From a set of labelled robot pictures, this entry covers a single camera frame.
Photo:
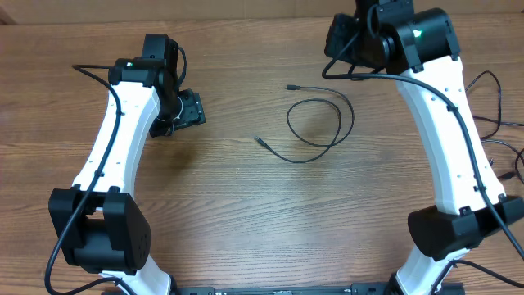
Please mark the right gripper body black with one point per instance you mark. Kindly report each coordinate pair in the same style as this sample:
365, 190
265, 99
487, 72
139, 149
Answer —
341, 35

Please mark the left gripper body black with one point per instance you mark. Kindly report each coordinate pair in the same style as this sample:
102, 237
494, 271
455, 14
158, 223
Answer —
192, 111

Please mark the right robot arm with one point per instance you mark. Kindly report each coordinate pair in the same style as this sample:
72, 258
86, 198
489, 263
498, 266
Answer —
420, 51

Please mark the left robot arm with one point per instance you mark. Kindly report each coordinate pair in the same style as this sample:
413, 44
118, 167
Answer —
98, 223

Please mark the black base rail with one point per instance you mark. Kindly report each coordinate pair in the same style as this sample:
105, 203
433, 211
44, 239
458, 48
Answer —
354, 289

